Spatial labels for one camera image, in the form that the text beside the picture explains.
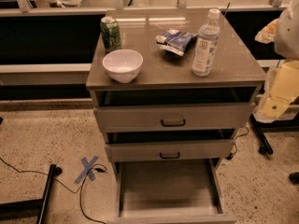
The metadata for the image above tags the black stand leg right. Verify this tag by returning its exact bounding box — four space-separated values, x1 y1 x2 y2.
249 114 299 155

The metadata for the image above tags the black stand leg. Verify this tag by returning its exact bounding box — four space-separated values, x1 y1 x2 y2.
249 114 299 155
0 164 62 224

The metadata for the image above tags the black stand leg left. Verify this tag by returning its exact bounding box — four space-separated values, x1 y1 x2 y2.
0 164 62 224

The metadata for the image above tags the top drawer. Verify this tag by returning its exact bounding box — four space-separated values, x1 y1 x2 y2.
93 103 253 133

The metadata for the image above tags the open bottom drawer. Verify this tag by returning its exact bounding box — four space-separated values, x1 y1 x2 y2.
107 160 236 224

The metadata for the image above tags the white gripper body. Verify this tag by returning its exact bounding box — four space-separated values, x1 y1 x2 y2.
270 60 299 101

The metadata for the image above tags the blue tape cross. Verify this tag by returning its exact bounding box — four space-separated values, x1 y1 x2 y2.
75 156 98 184

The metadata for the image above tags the black caster far right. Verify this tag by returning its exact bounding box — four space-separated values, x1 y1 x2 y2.
289 172 299 185

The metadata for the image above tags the green soda can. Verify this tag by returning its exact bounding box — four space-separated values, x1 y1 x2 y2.
100 16 121 53

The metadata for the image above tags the middle drawer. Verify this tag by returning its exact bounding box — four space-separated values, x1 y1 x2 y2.
105 140 234 162

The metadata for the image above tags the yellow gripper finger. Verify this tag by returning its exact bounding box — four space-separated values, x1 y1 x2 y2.
260 97 291 119
255 19 278 44

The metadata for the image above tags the clear plastic water bottle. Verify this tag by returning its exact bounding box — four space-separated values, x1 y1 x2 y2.
192 8 221 77

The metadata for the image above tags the black floor cable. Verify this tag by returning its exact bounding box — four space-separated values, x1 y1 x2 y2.
0 156 108 224

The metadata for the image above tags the blue white snack bag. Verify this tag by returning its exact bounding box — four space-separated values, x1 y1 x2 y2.
156 29 197 56

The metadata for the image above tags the white bowl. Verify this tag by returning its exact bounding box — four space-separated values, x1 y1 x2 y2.
102 49 143 83

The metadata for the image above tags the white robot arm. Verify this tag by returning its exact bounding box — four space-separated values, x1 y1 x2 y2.
255 0 299 122

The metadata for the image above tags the grey drawer cabinet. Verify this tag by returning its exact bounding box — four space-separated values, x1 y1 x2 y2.
85 7 267 224

